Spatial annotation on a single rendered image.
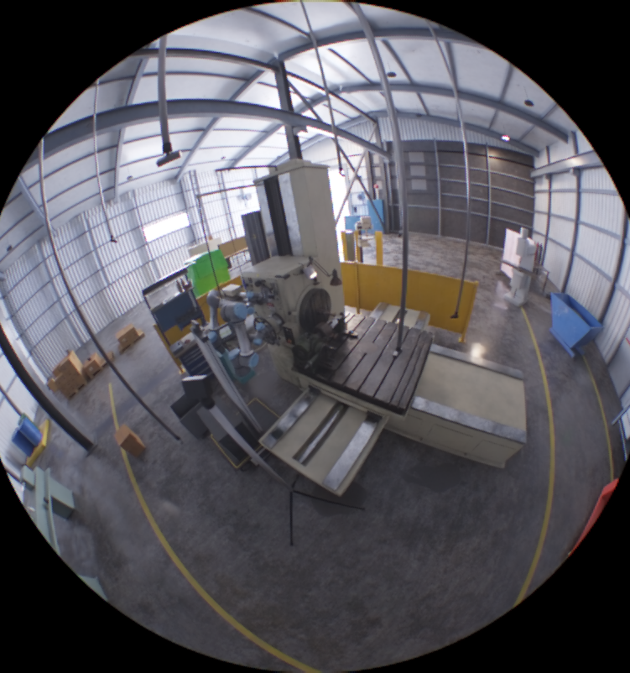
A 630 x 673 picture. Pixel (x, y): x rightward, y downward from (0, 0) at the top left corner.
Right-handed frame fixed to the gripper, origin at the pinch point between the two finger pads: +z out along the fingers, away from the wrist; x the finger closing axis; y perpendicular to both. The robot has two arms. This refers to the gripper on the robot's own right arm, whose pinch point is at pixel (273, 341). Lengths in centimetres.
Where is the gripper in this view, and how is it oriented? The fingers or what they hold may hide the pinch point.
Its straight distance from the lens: 211.0
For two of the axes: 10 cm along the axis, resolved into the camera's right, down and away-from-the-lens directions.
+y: -4.8, 8.2, -3.2
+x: 8.4, 3.2, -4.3
